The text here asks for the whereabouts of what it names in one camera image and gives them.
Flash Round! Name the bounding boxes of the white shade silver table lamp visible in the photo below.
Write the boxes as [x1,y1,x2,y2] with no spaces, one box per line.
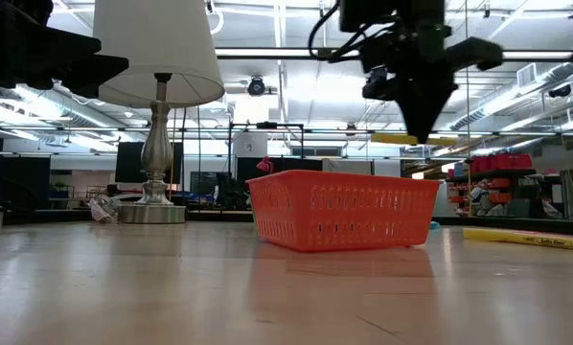
[92,0,226,225]

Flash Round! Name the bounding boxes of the long ceiling light bar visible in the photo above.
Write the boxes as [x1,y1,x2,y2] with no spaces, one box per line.
[214,46,573,61]

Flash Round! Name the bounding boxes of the wide black panel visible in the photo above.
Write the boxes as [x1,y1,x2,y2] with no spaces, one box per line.
[236,156,324,189]

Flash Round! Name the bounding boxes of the crumpled clear plastic wrapper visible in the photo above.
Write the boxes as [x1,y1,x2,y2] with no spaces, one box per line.
[87,194,121,224]

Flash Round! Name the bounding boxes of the black dome ceiling camera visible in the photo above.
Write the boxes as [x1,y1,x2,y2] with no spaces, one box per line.
[246,75,267,98]

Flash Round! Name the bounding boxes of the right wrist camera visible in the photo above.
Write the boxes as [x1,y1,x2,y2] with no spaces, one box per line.
[360,34,399,66]

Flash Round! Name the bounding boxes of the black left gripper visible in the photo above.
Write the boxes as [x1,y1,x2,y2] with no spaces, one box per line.
[0,0,129,100]

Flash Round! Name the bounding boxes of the black shelf rack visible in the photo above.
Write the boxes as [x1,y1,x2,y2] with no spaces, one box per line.
[447,152,539,218]

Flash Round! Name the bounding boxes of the red storage bins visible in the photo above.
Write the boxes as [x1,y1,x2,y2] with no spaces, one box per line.
[469,152,534,174]

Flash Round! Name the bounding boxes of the black camera on mount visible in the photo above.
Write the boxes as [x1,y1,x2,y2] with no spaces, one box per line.
[361,66,398,102]

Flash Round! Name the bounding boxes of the black monitor screen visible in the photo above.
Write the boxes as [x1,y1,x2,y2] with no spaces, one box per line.
[114,141,185,184]

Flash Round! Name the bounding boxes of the orange plastic basket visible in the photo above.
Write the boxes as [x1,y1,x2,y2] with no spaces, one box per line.
[245,169,442,254]

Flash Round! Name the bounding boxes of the thin vertical pole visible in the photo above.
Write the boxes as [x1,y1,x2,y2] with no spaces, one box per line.
[464,0,472,217]

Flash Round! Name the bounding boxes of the black ceiling-mounted device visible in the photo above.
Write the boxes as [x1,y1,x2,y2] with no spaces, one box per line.
[547,83,573,100]

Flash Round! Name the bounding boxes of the white air vent grille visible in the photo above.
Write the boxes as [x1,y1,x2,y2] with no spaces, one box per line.
[516,61,539,88]

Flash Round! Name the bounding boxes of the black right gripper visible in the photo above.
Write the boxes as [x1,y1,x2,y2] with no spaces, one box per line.
[394,23,503,144]

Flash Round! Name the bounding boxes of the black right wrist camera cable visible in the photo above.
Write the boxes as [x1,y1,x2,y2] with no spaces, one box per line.
[307,0,364,63]

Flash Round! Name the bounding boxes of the yellow highlighter marker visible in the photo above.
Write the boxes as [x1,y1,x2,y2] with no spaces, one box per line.
[462,227,573,253]

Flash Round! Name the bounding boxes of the small dark screen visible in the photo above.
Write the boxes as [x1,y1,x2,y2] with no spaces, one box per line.
[189,171,233,197]

